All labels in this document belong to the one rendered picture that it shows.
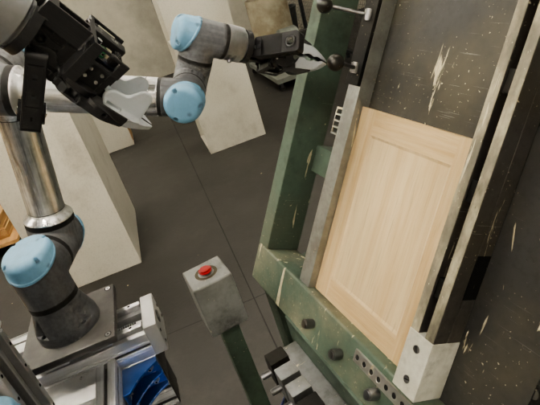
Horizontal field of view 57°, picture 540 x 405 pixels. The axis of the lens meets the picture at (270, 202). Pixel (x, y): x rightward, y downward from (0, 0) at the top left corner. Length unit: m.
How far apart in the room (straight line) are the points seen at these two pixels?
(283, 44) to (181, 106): 0.28
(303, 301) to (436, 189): 0.50
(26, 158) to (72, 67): 0.61
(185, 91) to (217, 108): 3.85
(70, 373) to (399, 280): 0.80
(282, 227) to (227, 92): 3.37
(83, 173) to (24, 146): 2.07
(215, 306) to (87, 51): 0.98
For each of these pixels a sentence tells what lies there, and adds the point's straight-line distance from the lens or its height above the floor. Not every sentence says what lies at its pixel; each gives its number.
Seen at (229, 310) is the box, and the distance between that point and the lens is 1.49.
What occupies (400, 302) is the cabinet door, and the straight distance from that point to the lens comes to 1.10.
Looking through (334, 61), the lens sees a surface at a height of 1.45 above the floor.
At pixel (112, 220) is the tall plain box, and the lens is 3.41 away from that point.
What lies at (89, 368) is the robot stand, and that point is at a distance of 1.33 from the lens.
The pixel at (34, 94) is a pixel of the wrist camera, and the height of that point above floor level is 1.64.
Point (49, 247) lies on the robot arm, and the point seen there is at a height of 1.26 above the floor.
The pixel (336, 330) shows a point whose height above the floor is 0.88.
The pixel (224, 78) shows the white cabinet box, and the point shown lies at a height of 0.65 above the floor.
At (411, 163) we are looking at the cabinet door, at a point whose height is 1.24.
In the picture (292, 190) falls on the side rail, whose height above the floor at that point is 1.05.
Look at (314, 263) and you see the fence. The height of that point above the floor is 0.96.
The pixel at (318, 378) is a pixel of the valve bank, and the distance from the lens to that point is 1.33.
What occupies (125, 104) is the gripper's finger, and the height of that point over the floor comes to 1.58.
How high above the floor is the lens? 1.73
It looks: 28 degrees down
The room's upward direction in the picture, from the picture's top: 17 degrees counter-clockwise
